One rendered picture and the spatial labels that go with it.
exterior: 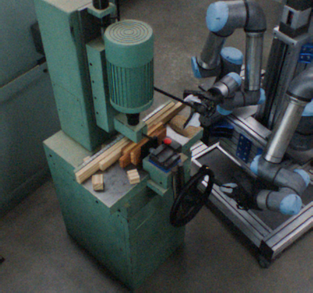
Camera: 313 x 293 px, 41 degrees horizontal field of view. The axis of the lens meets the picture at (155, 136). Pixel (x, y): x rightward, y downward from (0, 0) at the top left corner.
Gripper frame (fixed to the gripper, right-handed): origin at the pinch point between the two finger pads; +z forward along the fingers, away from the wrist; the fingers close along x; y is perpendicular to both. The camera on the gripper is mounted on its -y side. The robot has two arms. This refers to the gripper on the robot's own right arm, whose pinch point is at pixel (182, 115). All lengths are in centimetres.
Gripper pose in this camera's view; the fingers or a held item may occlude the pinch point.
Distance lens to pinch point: 173.0
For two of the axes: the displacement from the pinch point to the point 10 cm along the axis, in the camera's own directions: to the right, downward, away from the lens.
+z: -6.7, 5.2, -5.3
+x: 0.3, 7.3, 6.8
